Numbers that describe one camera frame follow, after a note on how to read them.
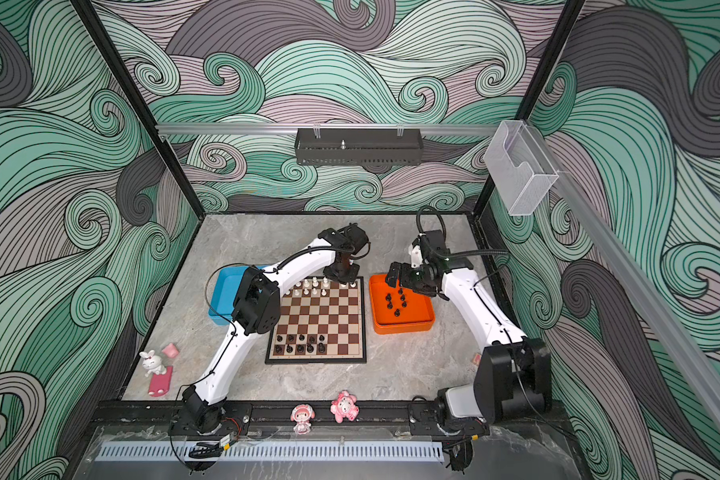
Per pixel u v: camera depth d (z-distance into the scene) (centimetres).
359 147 96
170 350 83
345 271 85
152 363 76
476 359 82
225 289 98
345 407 72
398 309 92
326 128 93
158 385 78
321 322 89
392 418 74
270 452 70
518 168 78
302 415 71
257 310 60
